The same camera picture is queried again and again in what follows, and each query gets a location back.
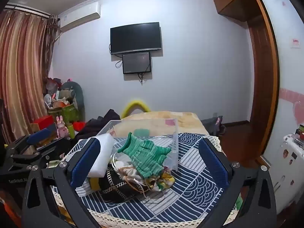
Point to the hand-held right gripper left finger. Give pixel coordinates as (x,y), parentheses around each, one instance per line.
(85,162)

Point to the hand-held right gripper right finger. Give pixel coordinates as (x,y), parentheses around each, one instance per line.
(213,162)

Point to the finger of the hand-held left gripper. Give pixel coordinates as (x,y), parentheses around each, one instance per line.
(40,135)
(51,148)

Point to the red box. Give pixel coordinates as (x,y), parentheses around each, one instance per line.
(44,121)

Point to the white foam sponge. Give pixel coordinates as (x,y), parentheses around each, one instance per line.
(104,152)

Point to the pink bunny toy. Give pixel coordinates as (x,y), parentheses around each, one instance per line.
(62,129)

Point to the yellow sponge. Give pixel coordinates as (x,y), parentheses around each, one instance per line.
(94,183)

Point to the green bottle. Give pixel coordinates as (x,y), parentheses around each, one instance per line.
(71,131)

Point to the green box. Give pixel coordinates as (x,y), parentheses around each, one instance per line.
(68,112)

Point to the black clothing pile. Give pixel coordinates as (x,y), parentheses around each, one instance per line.
(95,126)

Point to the dark backpack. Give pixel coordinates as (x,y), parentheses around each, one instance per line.
(213,124)

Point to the blue white patterned tablecloth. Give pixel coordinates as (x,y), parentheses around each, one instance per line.
(190,194)

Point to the clear plastic box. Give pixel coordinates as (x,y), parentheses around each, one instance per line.
(175,144)

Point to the yellow bed blanket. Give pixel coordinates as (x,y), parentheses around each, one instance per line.
(186,121)

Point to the yellow green floral cloth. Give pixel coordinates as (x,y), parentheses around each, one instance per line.
(164,181)

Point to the green knitted glove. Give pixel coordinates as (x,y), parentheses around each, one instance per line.
(144,152)

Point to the striped brown curtain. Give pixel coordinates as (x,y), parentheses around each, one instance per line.
(21,76)

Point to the small green cloth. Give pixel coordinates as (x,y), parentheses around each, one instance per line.
(141,132)

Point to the white appliance with stickers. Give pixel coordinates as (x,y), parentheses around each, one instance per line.
(289,171)

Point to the yellow foam arch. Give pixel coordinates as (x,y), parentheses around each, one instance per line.
(135,102)

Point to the wooden wardrobe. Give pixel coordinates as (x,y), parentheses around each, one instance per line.
(261,76)

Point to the white sliding door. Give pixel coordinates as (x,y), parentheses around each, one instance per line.
(289,80)

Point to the white air conditioner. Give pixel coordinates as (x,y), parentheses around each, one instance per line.
(78,19)

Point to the small black wall monitor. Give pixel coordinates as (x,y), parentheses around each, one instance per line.
(136,63)

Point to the white curtain rail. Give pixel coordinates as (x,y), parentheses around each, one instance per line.
(26,9)

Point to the black wall television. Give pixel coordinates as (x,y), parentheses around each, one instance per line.
(135,38)

